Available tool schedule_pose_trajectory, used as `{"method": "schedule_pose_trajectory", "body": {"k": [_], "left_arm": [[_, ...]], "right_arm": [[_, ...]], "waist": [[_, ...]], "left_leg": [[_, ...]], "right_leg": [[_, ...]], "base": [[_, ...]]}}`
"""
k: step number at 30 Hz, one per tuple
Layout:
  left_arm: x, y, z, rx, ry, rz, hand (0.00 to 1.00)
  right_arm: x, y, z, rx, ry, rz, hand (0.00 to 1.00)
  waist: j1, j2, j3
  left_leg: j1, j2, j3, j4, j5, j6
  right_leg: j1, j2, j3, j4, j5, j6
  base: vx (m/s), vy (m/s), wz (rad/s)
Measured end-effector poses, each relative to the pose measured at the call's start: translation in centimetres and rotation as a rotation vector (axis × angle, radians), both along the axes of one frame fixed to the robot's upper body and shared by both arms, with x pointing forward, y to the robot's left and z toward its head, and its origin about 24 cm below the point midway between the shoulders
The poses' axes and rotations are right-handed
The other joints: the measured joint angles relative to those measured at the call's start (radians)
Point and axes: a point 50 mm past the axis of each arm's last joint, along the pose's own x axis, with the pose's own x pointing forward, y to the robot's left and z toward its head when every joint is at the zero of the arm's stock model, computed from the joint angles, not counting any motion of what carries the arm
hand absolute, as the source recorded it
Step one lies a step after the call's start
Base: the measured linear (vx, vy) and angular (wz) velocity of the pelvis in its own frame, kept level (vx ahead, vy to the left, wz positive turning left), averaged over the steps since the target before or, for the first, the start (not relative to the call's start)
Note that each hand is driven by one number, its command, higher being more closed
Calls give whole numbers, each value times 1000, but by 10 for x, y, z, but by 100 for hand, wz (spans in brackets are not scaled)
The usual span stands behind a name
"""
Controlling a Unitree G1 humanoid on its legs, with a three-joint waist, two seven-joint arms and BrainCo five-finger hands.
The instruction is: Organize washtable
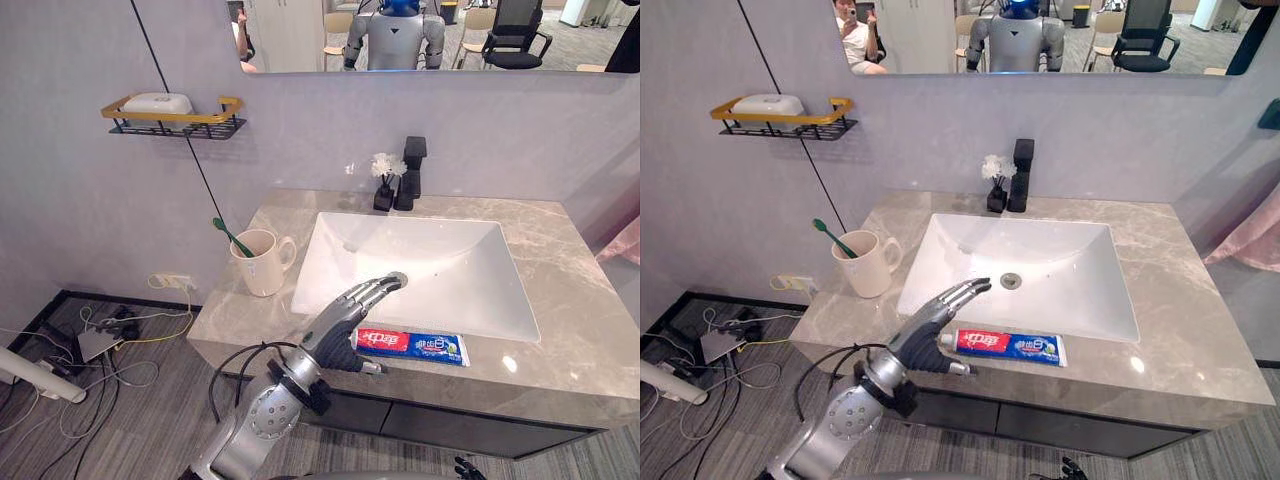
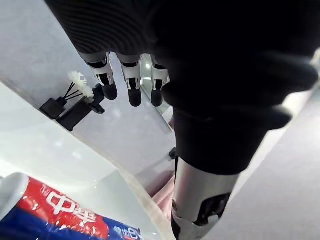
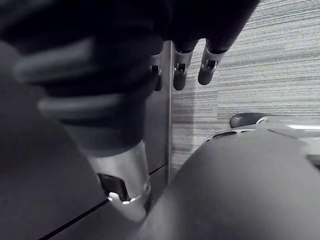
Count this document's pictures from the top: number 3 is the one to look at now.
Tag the dark grey cabinet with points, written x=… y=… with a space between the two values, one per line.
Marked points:
x=37 y=175

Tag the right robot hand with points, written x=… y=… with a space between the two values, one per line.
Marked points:
x=105 y=50

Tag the silver robot leg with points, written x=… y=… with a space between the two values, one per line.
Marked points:
x=237 y=190

